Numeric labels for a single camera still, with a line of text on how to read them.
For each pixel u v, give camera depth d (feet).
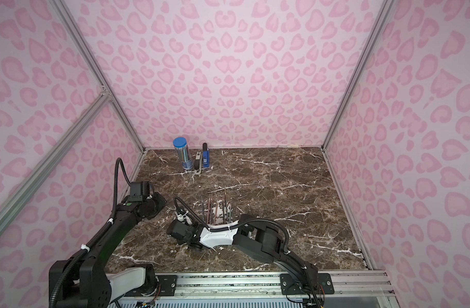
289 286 2.40
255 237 1.81
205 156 3.63
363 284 2.47
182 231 2.21
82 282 1.30
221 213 3.04
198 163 3.54
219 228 1.90
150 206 2.40
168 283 2.40
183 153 3.28
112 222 1.72
